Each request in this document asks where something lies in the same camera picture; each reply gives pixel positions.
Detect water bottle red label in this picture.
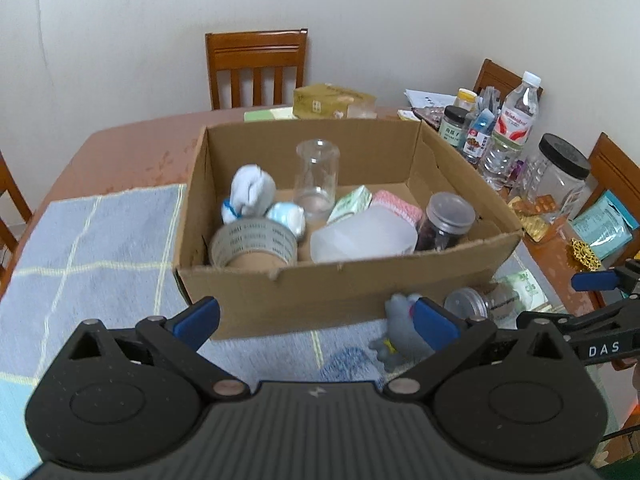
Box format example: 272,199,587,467
479,70,544,192

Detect large clear jar black lid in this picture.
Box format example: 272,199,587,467
519,133,592,224

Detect gold ornament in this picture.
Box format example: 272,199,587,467
570,240,604,272

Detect black cable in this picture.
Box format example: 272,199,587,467
596,419,640,447

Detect clear plastic cup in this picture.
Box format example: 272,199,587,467
295,139,342,222

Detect wooden chair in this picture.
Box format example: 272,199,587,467
472,58,545,107
0,150,35,283
205,29,309,111
586,132,640,223

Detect pink knit item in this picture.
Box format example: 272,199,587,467
370,189,424,226

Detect black lid jar green label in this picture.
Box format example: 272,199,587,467
438,105,472,149

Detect dark jar with clear lid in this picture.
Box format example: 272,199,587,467
415,192,477,252

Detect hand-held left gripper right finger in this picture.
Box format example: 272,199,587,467
384,297,583,403

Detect brown cardboard box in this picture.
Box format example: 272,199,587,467
172,119,526,342

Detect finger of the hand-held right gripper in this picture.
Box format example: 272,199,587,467
515,297,640,368
571,259,640,296

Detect grey tape roll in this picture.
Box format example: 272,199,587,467
209,220,299,269

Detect light blue sock roll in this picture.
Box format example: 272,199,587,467
266,202,307,240

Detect green paper pad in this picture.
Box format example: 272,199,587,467
243,106,301,123

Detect blue checked cloth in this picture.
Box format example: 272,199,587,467
0,182,568,471

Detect teal foil packet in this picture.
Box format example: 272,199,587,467
570,190,640,262

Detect green and white carton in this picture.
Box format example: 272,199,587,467
327,185,374,224

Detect white sock roll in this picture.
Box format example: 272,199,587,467
221,163,277,224

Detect white papers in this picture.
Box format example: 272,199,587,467
403,88,459,111

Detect orange blister packs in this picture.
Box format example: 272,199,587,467
506,194,557,242

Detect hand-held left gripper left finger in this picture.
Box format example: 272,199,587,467
55,297,249,403

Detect translucent white plastic container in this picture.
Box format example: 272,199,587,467
309,207,419,264

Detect grey plush toy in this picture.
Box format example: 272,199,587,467
369,292,451,373

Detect small blue cap bottle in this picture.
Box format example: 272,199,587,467
462,109,497,166

